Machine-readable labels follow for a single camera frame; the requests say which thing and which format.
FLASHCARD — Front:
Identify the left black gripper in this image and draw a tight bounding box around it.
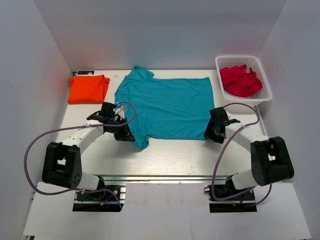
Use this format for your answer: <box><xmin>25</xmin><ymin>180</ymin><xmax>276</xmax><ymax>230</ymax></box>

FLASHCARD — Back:
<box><xmin>107</xmin><ymin>116</ymin><xmax>136</xmax><ymax>142</ymax></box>

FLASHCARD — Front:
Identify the teal t-shirt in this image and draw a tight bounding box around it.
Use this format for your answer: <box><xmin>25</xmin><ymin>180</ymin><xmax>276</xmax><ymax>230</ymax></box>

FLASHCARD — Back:
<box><xmin>114</xmin><ymin>66</ymin><xmax>215</xmax><ymax>149</ymax></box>

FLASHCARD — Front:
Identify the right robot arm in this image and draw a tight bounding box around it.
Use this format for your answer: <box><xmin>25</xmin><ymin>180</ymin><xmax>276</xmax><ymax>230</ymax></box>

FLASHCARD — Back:
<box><xmin>204</xmin><ymin>107</ymin><xmax>295</xmax><ymax>201</ymax></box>

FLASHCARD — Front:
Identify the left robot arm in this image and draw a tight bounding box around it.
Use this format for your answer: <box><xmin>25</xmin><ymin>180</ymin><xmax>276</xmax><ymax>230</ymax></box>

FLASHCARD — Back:
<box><xmin>42</xmin><ymin>101</ymin><xmax>136</xmax><ymax>200</ymax></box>

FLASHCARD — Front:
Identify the orange folded t-shirt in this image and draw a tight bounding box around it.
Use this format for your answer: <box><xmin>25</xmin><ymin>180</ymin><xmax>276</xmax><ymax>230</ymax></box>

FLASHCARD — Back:
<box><xmin>67</xmin><ymin>74</ymin><xmax>110</xmax><ymax>105</ymax></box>

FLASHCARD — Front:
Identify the pink crumpled t-shirt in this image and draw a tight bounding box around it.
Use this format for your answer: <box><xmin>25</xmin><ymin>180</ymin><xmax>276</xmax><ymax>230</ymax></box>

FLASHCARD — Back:
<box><xmin>219</xmin><ymin>64</ymin><xmax>263</xmax><ymax>98</ymax></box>

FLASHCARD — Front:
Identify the white plastic basket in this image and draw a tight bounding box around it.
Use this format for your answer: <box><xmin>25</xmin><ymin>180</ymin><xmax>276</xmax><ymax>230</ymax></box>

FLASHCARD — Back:
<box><xmin>215</xmin><ymin>55</ymin><xmax>272</xmax><ymax>106</ymax></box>

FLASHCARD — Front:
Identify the blue label sticker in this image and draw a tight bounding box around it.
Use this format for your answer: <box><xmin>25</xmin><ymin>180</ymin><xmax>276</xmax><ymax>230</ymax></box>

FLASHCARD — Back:
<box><xmin>76</xmin><ymin>70</ymin><xmax>95</xmax><ymax>75</ymax></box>

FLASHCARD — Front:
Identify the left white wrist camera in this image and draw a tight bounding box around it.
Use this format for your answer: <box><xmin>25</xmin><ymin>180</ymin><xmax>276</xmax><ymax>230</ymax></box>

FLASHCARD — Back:
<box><xmin>113</xmin><ymin>106</ymin><xmax>127</xmax><ymax>121</ymax></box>

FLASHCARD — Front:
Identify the aluminium front rail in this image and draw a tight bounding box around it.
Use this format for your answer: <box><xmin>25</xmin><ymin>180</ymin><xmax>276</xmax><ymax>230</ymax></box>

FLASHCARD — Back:
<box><xmin>99</xmin><ymin>174</ymin><xmax>213</xmax><ymax>185</ymax></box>

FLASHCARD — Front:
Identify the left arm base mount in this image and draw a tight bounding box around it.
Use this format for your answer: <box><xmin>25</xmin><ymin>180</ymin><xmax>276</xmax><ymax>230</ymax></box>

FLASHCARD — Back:
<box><xmin>72</xmin><ymin>183</ymin><xmax>126</xmax><ymax>213</ymax></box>

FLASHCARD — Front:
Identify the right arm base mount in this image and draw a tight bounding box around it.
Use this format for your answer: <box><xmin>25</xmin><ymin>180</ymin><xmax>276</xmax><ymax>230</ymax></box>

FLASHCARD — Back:
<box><xmin>203</xmin><ymin>176</ymin><xmax>257</xmax><ymax>214</ymax></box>

